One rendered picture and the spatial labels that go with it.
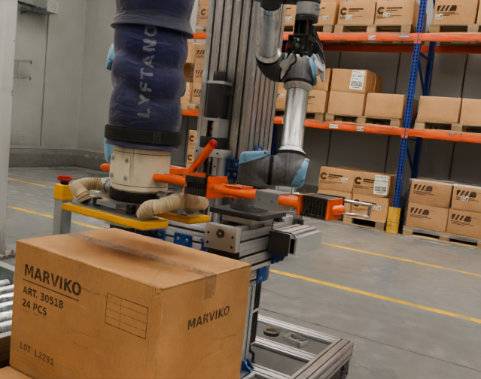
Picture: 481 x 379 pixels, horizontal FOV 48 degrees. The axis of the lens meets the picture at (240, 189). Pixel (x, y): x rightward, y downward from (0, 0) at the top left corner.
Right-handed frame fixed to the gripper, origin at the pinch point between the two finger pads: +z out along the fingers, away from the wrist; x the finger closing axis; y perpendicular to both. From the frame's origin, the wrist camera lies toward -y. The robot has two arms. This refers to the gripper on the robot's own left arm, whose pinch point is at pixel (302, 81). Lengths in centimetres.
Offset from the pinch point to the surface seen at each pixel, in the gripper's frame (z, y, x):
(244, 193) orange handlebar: 33, 46, 8
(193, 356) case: 80, 47, -1
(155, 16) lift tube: -11, 48, -24
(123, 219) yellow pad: 45, 55, -23
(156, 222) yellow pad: 45, 51, -15
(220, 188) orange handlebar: 33, 46, 1
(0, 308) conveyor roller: 98, 29, -107
